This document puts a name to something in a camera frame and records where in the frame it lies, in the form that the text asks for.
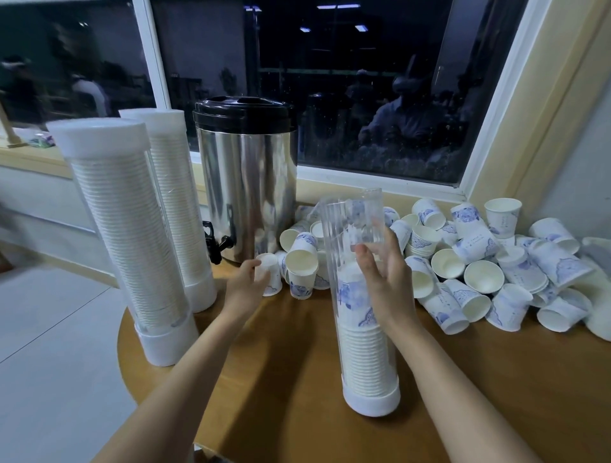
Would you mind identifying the person's right forearm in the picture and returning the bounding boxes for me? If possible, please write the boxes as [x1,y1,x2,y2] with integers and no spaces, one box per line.
[386,315,544,463]

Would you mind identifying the person's right hand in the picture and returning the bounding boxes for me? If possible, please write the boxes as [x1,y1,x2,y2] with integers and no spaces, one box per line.
[351,227,419,335]

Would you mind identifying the single blue-printed paper cup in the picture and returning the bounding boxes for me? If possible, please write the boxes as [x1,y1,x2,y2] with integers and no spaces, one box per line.
[254,252,284,298]

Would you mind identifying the stainless steel water dispenser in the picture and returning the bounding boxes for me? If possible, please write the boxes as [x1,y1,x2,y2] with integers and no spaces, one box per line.
[193,96,299,266]

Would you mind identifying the white framed window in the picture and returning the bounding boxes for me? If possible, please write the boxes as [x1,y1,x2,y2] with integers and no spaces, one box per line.
[0,0,611,211]

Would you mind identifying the translucent plastic box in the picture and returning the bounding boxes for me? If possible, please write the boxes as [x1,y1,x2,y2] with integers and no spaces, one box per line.
[573,237,611,343]

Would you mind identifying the nested stack of paper cups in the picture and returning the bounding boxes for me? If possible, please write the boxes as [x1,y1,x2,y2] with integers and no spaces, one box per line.
[145,134,211,286]
[69,155,190,335]
[336,262,399,397]

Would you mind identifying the pile of paper cups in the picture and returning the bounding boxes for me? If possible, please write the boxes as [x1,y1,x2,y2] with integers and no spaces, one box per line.
[277,195,595,335]

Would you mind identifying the person's left hand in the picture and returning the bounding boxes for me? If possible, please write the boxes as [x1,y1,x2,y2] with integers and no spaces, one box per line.
[221,258,274,324]

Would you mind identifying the person's left forearm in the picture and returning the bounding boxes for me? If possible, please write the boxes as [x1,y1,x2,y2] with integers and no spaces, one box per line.
[95,310,259,463]

